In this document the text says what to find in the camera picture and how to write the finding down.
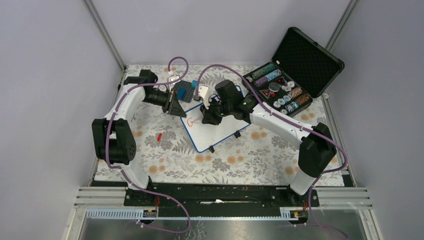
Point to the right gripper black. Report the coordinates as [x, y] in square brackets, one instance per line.
[209, 117]

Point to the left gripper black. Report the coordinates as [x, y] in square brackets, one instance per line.
[172, 106]

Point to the blue framed whiteboard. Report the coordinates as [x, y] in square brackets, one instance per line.
[204, 135]

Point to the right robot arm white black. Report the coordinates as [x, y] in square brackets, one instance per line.
[314, 142]

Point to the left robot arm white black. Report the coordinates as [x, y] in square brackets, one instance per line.
[113, 139]

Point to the blue lego brick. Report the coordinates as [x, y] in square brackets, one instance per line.
[181, 93]

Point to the dark grey lego baseplate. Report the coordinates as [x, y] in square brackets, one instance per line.
[189, 93]

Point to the light blue cube block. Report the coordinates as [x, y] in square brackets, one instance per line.
[194, 84]

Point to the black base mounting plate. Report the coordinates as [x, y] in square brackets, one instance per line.
[186, 196]

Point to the black poker chip case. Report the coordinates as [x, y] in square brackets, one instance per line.
[299, 72]

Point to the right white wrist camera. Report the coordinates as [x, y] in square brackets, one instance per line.
[203, 93]

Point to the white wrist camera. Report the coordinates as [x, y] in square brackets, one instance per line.
[203, 93]
[172, 80]

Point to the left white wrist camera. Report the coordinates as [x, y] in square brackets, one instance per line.
[172, 80]

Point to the whiteboard wire stand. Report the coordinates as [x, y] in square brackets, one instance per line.
[236, 134]

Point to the white slotted cable duct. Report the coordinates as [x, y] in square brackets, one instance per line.
[197, 213]

